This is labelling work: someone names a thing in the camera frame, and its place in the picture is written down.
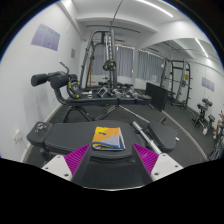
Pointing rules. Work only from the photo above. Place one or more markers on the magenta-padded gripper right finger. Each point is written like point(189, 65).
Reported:
point(163, 166)

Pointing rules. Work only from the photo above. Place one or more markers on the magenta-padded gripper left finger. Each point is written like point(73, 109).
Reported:
point(60, 166)

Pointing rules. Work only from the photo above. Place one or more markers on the yellow orange printed towel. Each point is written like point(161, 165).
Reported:
point(108, 138)

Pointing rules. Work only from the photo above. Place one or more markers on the black padded weight bench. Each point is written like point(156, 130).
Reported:
point(163, 135)
point(66, 136)

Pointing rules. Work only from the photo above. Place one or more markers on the metal key bunch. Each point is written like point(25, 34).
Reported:
point(41, 126)

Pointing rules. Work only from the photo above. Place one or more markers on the black box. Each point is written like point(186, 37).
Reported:
point(156, 96)

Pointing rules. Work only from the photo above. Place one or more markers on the black dumbbell stand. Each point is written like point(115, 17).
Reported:
point(203, 106)

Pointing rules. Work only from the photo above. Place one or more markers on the black roller-pad extension bench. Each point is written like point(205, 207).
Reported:
point(100, 100)

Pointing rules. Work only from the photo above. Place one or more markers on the black yellow weight plate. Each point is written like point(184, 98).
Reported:
point(110, 65)
point(70, 88)

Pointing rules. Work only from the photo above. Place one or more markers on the pile of dumbbells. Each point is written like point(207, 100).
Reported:
point(123, 92)

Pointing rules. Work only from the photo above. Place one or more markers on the black squat rack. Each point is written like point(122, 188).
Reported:
point(183, 83)

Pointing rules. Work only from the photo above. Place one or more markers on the grey window curtain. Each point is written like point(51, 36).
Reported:
point(125, 61)
point(150, 65)

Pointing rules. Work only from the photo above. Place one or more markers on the long ceiling light strip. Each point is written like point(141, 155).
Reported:
point(155, 7)
point(201, 47)

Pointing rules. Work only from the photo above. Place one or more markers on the white wall socket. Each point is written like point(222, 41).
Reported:
point(18, 136)

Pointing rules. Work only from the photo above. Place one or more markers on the small purple wall poster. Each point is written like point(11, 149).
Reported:
point(208, 84)

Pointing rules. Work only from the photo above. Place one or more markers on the small brown wall sign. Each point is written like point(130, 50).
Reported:
point(73, 53)

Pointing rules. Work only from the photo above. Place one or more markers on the large purple wall poster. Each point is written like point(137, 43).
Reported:
point(45, 36)

